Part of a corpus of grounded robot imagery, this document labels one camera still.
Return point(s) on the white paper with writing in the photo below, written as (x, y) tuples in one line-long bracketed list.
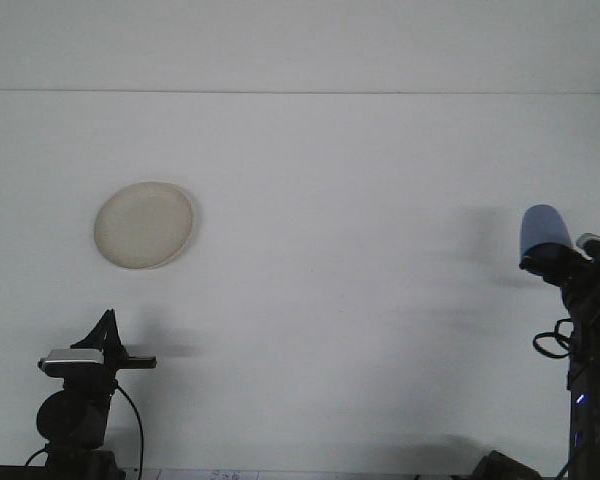
[(205, 474)]

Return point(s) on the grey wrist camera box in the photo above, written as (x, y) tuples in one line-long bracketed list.
[(72, 361), (586, 247)]

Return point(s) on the pale round plate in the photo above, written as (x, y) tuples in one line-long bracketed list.
[(142, 225)]

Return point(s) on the pale blue cup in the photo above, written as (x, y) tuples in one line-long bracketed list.
[(545, 225)]

